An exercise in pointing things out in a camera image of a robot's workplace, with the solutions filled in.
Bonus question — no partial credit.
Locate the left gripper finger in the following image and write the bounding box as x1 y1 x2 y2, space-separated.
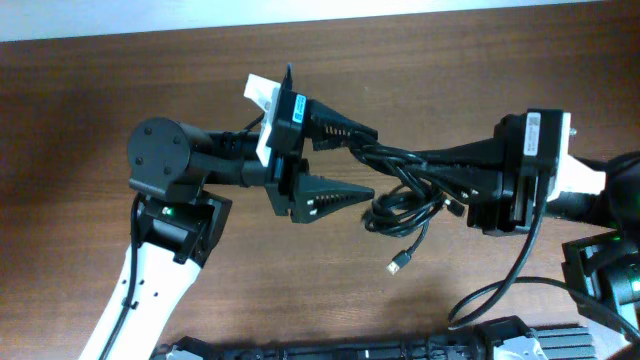
291 174 375 223
303 99 378 151

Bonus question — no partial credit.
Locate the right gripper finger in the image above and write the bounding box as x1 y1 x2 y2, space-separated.
412 164 503 204
417 138 505 168

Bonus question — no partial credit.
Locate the black usb cable bundle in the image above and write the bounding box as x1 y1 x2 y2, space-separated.
347 132 466 276

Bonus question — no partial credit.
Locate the camera cable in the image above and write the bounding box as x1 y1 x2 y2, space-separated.
97 112 266 360
447 199 640 346

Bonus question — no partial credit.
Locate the left camera cable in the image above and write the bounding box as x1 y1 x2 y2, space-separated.
97 112 266 360

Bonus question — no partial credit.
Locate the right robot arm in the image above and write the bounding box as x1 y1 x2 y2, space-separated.
412 109 639 341

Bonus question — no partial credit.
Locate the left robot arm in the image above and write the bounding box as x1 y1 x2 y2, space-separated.
82 74 378 359

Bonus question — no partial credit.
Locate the right camera cable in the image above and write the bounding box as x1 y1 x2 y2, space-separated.
447 199 640 346

